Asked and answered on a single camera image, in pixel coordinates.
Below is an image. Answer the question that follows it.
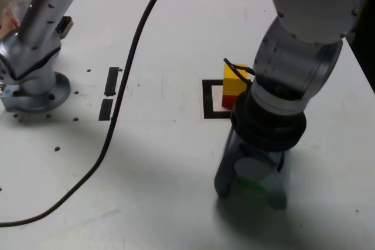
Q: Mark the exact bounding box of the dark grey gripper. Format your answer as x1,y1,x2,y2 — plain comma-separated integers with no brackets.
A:
213,128,291,210

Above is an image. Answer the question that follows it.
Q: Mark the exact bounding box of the green cube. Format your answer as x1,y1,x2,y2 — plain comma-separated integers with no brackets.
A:
231,175,270,207

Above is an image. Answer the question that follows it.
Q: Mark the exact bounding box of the red cube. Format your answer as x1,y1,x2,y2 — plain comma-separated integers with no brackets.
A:
221,94,240,109

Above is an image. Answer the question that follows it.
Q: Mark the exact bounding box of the yellow cube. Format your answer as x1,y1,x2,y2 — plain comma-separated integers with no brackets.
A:
223,63,253,98

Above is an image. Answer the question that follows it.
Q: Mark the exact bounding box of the black tape square outline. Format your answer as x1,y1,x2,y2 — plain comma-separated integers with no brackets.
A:
202,79,235,119

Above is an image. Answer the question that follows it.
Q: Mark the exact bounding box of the person's hand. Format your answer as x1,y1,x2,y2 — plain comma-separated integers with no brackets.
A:
0,7,20,40

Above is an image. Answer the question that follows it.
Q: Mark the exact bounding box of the black tape strip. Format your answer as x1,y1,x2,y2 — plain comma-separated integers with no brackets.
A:
98,67,120,122

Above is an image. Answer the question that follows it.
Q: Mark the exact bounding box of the black rectangular device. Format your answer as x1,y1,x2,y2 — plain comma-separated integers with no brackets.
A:
57,15,73,39

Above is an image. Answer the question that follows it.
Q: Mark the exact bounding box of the thin black wire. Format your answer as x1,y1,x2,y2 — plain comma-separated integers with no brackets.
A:
223,58,255,84

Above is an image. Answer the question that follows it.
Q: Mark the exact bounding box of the thick black cable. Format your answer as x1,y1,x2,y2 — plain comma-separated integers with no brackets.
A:
0,0,179,228

